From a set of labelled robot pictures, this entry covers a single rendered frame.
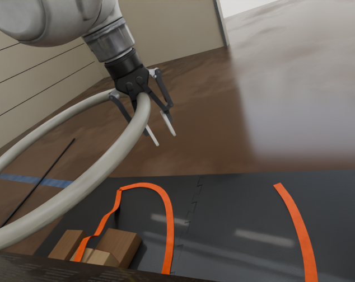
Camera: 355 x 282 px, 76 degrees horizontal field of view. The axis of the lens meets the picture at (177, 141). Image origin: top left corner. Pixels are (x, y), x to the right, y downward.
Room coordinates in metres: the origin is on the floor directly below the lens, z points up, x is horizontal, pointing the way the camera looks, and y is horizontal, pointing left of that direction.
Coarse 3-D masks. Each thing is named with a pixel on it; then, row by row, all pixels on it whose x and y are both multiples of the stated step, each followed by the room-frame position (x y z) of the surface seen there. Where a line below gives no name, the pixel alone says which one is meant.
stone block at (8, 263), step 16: (0, 256) 0.56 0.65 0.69; (16, 256) 0.54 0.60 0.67; (32, 256) 0.53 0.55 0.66; (0, 272) 0.44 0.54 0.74; (16, 272) 0.42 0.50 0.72; (32, 272) 0.41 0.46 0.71; (48, 272) 0.40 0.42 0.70; (64, 272) 0.39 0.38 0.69; (80, 272) 0.38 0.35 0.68; (96, 272) 0.37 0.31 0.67; (112, 272) 0.36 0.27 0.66; (128, 272) 0.35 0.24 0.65; (144, 272) 0.34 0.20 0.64
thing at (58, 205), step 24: (96, 96) 0.70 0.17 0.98; (120, 96) 0.64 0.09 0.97; (144, 96) 0.49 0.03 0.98; (48, 120) 0.72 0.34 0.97; (144, 120) 0.40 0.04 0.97; (24, 144) 0.66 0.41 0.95; (120, 144) 0.34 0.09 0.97; (0, 168) 0.59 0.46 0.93; (96, 168) 0.31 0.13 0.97; (72, 192) 0.28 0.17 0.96; (24, 216) 0.28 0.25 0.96; (48, 216) 0.27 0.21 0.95; (0, 240) 0.26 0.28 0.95
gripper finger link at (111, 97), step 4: (112, 96) 0.51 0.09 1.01; (112, 100) 0.51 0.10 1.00; (116, 100) 0.51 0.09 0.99; (116, 104) 0.51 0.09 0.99; (120, 104) 0.51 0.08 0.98; (120, 108) 0.51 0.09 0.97; (124, 108) 0.51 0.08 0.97; (124, 112) 0.51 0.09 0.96; (124, 116) 0.51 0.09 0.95; (128, 116) 0.51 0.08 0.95; (128, 120) 0.51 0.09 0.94
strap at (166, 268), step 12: (120, 192) 1.51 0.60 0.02; (168, 204) 1.17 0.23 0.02; (288, 204) 0.79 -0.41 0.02; (108, 216) 1.20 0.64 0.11; (168, 216) 1.07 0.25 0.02; (300, 216) 0.70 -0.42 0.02; (168, 228) 0.98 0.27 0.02; (300, 228) 0.65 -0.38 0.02; (84, 240) 0.97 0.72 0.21; (168, 240) 0.90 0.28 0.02; (300, 240) 0.59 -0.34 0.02; (168, 252) 0.82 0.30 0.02; (312, 252) 0.53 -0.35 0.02; (168, 264) 0.76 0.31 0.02; (312, 264) 0.48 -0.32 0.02; (312, 276) 0.44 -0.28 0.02
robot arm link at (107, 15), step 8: (104, 0) 0.46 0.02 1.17; (112, 0) 0.49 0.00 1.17; (104, 8) 0.46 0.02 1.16; (112, 8) 0.48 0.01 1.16; (104, 16) 0.47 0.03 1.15; (112, 16) 0.49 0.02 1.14; (120, 16) 0.51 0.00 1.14; (96, 24) 0.47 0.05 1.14; (104, 24) 0.48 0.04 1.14; (88, 32) 0.49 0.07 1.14
